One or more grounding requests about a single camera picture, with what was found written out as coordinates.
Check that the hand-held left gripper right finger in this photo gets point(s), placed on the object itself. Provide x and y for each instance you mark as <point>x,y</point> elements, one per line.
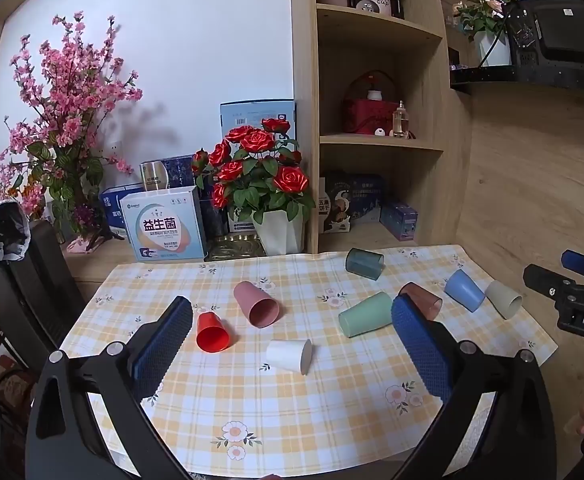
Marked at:
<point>422,345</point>

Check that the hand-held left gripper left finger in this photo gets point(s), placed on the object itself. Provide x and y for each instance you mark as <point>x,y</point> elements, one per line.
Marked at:
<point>164,345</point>

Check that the blue plastic cup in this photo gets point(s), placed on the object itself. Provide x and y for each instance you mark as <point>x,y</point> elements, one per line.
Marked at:
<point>464,287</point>

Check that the pink plastic cup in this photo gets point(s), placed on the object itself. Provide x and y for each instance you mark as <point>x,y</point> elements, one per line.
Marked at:
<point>254,305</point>

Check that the white plastic cup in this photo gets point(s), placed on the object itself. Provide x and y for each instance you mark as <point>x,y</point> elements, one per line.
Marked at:
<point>284,352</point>

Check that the beige plastic cup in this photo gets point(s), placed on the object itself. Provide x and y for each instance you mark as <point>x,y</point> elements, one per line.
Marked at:
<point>504,297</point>

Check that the brown translucent cup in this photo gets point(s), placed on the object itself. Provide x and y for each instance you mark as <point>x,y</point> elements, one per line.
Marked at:
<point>424,300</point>

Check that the red plastic cup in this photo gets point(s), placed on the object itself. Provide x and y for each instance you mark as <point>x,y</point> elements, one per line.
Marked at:
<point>212,335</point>

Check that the green plastic cup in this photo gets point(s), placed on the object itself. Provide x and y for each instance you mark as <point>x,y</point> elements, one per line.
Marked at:
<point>367,315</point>

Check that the dark teal translucent cup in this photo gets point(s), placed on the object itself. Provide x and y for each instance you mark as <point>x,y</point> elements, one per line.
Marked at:
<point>364,261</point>

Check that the yellow checkered floral tablecloth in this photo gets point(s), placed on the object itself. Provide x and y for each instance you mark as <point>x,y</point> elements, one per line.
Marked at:
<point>322,400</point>

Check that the gold glass tray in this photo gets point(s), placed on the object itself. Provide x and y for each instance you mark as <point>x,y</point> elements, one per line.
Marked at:
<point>232,249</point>

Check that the white and blue carton box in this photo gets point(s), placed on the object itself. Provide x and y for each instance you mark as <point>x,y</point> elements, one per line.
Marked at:
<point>164,225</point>

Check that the small purple box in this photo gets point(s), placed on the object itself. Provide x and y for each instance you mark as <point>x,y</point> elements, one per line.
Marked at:
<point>397,220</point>

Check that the pink floral pouch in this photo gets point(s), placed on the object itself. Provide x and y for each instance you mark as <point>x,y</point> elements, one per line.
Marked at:
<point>84,244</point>

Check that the black chair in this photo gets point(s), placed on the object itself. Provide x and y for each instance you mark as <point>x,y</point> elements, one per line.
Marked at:
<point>37,285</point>

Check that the blue and white milk carton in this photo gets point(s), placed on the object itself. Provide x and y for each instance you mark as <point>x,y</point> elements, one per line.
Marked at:
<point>114,200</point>

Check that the dark blue illustrated box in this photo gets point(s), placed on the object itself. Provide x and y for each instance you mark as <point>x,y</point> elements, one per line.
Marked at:
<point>367,195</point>

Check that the dark cookie box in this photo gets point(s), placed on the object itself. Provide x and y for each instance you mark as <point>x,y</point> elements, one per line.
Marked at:
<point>334,210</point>

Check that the silver metal tumbler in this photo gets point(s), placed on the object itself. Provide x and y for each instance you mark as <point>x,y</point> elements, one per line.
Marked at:
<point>153,177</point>

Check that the dark blue patterned box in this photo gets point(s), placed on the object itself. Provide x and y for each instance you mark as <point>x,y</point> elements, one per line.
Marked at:
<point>179,172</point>

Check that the black shelf board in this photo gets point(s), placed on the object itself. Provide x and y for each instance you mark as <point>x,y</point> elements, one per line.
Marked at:
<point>497,75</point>

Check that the red rose plant white pot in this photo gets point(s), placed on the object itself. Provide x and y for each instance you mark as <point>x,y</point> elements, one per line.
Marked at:
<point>252,160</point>

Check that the clear perfume bottle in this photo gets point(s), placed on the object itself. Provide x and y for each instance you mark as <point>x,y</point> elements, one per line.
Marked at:
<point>400,122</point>

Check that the black electronic device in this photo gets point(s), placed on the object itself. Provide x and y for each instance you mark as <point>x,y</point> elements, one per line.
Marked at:
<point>562,30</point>

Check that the pink cherry blossom plant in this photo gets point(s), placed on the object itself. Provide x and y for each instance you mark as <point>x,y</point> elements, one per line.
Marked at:
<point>72,125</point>

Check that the large light blue box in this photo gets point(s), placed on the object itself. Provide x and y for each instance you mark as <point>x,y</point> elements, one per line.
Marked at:
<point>247,115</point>

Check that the small white vase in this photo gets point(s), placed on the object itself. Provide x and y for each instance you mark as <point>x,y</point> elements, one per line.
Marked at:
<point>374,95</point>

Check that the wooden shelf unit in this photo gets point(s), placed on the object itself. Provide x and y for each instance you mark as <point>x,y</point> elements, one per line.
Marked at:
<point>304,110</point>

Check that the peach flower plant white pot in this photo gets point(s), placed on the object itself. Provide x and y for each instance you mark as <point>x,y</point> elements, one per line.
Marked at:
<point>482,10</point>

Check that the glass snow globe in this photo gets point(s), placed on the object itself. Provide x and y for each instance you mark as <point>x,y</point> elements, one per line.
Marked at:
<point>367,6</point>

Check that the white wall socket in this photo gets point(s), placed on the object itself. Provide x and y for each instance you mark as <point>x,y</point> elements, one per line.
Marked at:
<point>114,147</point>

